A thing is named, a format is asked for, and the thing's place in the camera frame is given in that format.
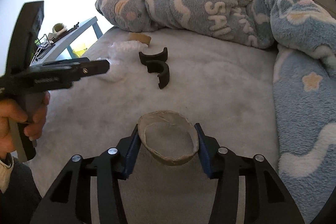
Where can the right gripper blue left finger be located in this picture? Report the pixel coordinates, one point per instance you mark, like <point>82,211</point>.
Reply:
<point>132,147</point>

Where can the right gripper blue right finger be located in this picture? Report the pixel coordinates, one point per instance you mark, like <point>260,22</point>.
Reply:
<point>203,151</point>

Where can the grey paper bowl piece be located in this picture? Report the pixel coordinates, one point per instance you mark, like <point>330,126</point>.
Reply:
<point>169,137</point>

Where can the black curved plastic piece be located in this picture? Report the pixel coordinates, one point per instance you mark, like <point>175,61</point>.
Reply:
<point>157,64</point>

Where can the white tissue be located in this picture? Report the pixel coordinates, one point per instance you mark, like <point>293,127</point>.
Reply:
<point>120,56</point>

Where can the person's left hand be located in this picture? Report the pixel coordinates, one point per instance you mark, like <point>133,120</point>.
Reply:
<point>20,129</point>

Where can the grey table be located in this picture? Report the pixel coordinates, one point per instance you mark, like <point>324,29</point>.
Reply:
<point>65,42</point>

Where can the light blue bed mattress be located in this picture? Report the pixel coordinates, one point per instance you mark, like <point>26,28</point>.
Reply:
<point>223,86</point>

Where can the green slipper far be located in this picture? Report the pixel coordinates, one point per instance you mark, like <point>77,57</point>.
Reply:
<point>58,29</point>

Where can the blue patterned fleece blanket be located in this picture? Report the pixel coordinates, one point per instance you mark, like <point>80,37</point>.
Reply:
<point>303,78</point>

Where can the black wire stand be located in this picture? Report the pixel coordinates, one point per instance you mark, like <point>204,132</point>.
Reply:
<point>43,44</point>

